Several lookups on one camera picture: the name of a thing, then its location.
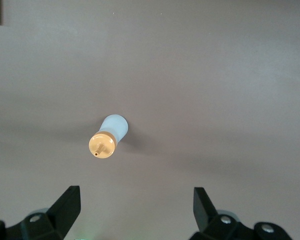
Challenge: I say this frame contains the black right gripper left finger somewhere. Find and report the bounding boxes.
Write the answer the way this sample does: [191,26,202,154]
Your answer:
[0,185,81,240]

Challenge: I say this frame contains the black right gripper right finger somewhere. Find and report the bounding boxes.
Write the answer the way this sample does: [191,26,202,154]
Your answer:
[189,187,295,240]

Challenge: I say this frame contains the translucent sauce bottle orange cap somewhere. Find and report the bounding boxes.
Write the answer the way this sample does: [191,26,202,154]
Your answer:
[88,113,129,160]

